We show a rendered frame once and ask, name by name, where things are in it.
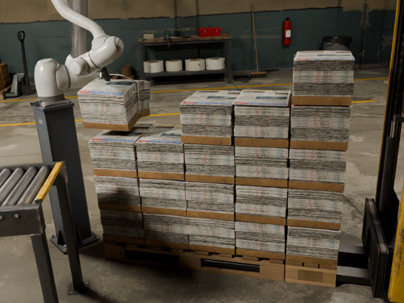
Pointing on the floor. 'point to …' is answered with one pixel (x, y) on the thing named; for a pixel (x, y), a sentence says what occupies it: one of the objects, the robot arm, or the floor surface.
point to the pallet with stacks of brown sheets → (4, 80)
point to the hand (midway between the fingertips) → (112, 62)
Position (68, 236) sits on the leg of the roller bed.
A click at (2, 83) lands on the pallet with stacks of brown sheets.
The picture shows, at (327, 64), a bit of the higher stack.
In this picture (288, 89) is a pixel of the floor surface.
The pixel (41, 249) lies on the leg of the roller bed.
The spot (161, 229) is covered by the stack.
